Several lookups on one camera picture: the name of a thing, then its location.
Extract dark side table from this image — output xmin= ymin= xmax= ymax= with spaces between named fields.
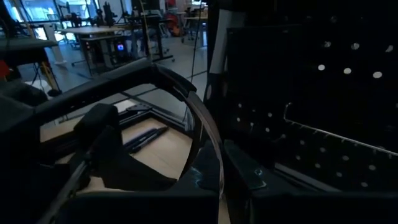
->
xmin=0 ymin=39 xmax=60 ymax=96

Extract black pegboard cart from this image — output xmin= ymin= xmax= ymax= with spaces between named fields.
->
xmin=203 ymin=0 xmax=398 ymax=194

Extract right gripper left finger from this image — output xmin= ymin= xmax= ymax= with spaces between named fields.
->
xmin=73 ymin=103 xmax=178 ymax=192

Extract metal wire tool rail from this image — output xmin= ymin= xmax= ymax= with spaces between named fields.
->
xmin=283 ymin=102 xmax=398 ymax=156

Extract light wooden lab table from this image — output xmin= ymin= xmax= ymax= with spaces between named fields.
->
xmin=57 ymin=26 xmax=126 ymax=68

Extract black pen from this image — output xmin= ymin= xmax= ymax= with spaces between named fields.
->
xmin=130 ymin=126 xmax=170 ymax=154
xmin=124 ymin=126 xmax=162 ymax=150

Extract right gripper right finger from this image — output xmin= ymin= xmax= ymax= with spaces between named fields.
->
xmin=222 ymin=138 xmax=269 ymax=192

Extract clear black safety glasses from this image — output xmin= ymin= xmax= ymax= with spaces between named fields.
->
xmin=0 ymin=58 xmax=226 ymax=224

